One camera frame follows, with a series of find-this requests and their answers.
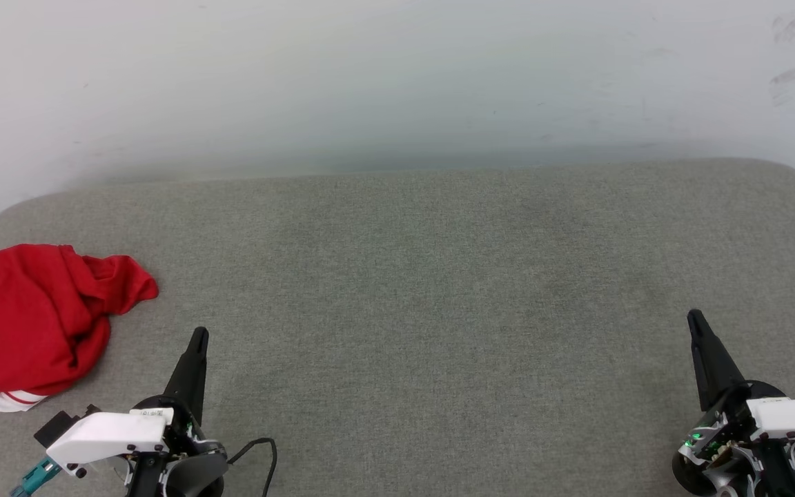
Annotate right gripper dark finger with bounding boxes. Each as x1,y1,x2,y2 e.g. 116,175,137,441
687,309,747,413

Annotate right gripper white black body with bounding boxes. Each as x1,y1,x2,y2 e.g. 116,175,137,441
678,381,795,465

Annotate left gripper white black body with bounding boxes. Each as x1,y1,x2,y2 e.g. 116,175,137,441
46,395,204,478

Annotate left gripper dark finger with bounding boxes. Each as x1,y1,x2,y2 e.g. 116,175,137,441
163,327,210,425

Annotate red shirt with white sleeves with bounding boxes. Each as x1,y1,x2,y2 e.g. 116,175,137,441
0,244,160,413

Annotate grey fabric sofa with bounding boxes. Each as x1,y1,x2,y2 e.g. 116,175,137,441
0,157,795,497

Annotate left teal cable connector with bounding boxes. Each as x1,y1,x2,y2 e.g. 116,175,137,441
10,456,61,497

